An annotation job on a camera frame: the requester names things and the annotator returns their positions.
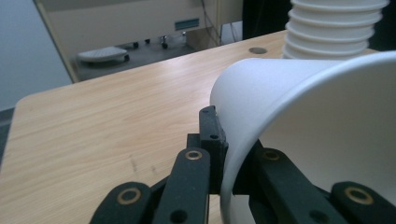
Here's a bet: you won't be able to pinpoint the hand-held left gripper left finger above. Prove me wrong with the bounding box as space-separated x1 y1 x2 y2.
186 105 229 194

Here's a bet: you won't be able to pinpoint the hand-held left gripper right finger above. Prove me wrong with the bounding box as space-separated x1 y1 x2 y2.
232 139 264 196

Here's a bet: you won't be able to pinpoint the white paper cup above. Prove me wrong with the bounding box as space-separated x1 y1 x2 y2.
208 50 396 224

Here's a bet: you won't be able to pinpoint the dark curtain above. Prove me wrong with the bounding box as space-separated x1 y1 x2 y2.
242 0 292 41

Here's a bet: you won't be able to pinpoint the white round flat device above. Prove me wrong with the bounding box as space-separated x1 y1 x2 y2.
77 46 131 65

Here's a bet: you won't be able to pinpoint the beige cabinet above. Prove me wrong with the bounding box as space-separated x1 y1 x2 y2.
33 0 244 84

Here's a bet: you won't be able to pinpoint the stack of nested paper cups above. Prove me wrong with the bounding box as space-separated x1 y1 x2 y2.
281 0 390 61

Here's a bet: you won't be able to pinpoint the hanging cables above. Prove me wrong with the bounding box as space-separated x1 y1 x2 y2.
200 0 221 47

